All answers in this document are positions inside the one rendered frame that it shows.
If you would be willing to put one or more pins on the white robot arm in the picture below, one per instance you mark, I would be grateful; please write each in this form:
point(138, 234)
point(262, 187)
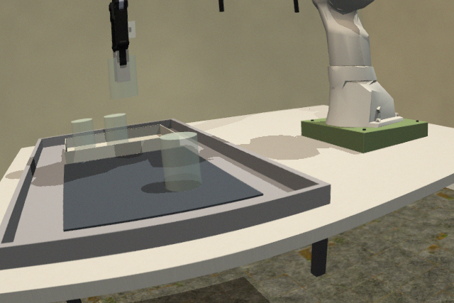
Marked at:
point(356, 99)

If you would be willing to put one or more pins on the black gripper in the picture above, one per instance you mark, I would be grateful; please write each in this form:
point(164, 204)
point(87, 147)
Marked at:
point(118, 10)

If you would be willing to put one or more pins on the clear glass cylinder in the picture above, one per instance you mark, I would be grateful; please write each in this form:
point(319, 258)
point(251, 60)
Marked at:
point(122, 89)
point(180, 161)
point(116, 129)
point(83, 134)

